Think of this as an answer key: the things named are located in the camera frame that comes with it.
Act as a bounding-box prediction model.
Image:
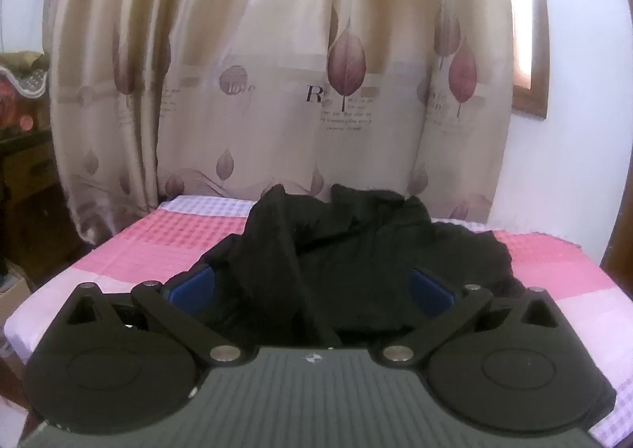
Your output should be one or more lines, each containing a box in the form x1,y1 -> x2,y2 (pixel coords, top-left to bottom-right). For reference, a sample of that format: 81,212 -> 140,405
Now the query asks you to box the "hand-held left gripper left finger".
63,266 -> 244,368

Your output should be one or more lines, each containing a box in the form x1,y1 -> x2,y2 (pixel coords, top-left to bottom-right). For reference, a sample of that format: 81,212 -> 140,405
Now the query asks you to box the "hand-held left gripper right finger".
380,267 -> 561,366

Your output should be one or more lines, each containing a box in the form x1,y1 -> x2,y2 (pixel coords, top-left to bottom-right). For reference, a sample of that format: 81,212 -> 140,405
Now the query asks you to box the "black garment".
163,183 -> 526,349

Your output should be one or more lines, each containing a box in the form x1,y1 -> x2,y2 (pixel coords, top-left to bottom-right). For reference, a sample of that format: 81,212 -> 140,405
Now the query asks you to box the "pink checked bed sheet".
0,195 -> 633,448

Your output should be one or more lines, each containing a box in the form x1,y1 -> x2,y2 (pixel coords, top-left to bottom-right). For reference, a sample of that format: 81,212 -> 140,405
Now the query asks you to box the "cardboard box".
0,264 -> 36,327

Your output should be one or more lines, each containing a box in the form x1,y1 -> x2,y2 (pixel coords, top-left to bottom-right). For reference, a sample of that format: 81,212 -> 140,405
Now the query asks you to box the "dark wooden cabinet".
0,124 -> 87,288

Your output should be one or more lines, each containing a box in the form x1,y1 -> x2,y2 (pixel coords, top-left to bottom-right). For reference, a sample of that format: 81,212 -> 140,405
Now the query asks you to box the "beige leaf print curtain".
42,0 -> 516,247

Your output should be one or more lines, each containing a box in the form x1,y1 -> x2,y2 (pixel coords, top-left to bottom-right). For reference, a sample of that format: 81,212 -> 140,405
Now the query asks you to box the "white lace cloth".
0,51 -> 51,99

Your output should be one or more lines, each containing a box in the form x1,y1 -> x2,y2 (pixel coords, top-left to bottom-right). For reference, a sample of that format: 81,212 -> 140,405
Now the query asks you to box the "wooden window frame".
509,0 -> 551,121

